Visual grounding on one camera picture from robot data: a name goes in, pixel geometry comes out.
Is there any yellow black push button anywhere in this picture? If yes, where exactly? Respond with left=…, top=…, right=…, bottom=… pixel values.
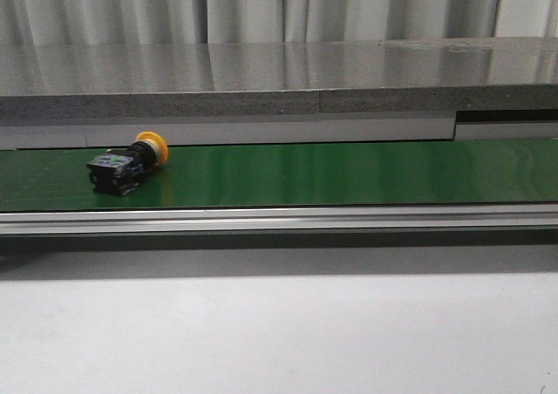
left=86, top=131, right=169, bottom=196

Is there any grey stone countertop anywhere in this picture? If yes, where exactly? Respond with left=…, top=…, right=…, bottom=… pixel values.
left=1, top=37, right=557, bottom=126

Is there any green conveyor belt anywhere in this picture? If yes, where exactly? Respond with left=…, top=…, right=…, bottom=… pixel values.
left=1, top=139, right=557, bottom=212

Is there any grey cabinet front panel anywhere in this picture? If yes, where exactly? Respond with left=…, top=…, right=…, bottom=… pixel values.
left=1, top=109, right=557, bottom=149

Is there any white pleated curtain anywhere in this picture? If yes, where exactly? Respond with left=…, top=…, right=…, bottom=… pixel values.
left=1, top=0, right=557, bottom=45

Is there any aluminium conveyor side rail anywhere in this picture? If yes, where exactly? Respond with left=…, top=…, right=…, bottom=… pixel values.
left=1, top=203, right=557, bottom=237

